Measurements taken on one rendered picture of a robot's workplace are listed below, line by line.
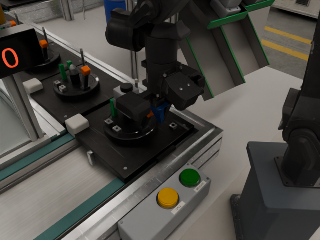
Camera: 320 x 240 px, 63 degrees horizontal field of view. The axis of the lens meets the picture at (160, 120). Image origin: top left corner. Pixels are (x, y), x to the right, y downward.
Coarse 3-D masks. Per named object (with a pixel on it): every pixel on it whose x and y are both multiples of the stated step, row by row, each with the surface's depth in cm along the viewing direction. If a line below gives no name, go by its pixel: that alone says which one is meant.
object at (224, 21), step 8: (192, 0) 62; (200, 0) 66; (208, 0) 67; (192, 8) 63; (200, 8) 64; (208, 8) 65; (240, 8) 66; (200, 16) 61; (208, 16) 64; (216, 16) 64; (232, 16) 63; (240, 16) 65; (208, 24) 60; (216, 24) 62; (224, 24) 64
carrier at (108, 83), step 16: (80, 48) 79; (32, 80) 81; (48, 80) 85; (64, 80) 81; (80, 80) 80; (96, 80) 81; (112, 80) 85; (32, 96) 79; (48, 96) 78; (64, 96) 76; (80, 96) 76; (96, 96) 78; (112, 96) 78; (48, 112) 74; (64, 112) 73; (80, 112) 73
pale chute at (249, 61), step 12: (228, 24) 84; (240, 24) 86; (252, 24) 83; (228, 36) 83; (240, 36) 86; (252, 36) 84; (240, 48) 85; (252, 48) 86; (240, 60) 84; (252, 60) 86; (264, 60) 84
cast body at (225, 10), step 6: (216, 0) 63; (222, 0) 62; (228, 0) 60; (234, 0) 61; (240, 0) 62; (216, 6) 64; (222, 6) 62; (228, 6) 61; (234, 6) 63; (216, 12) 65; (222, 12) 63; (228, 12) 62; (234, 12) 63
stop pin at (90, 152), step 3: (90, 150) 62; (87, 153) 62; (90, 153) 62; (93, 153) 62; (90, 156) 62; (93, 156) 62; (90, 159) 62; (93, 159) 63; (90, 162) 63; (93, 162) 63
